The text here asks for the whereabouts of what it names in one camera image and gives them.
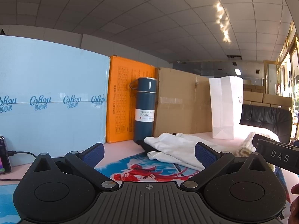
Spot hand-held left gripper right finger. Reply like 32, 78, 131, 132
180, 142, 269, 189

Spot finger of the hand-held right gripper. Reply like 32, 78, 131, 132
252, 134, 281, 148

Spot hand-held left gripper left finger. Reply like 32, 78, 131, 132
30, 143, 119, 189

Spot pink knit sweater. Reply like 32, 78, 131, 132
235, 131, 279, 157

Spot person's right hand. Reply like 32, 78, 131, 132
287, 184, 299, 224

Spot black leather chair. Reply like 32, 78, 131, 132
239, 104, 293, 143

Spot white cloth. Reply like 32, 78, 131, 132
143, 133, 225, 171

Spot printed anime desk mat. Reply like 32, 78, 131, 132
0, 150, 292, 224

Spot stack of cardboard boxes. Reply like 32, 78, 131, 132
243, 79, 292, 109

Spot white paper bag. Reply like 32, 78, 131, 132
209, 76, 244, 140

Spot brown cardboard box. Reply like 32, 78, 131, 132
152, 67, 213, 138

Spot orange box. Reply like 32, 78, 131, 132
106, 55, 156, 144

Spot dark blue vacuum bottle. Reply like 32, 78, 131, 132
129, 77, 157, 144

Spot light blue carton box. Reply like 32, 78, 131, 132
0, 35, 111, 168

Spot black smartphone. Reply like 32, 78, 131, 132
0, 135, 12, 175

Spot wood framed glass door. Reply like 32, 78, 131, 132
263, 21, 299, 145

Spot black handle-shaped item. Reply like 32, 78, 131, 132
137, 139, 161, 155

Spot black phone cable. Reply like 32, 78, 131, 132
0, 151, 38, 182

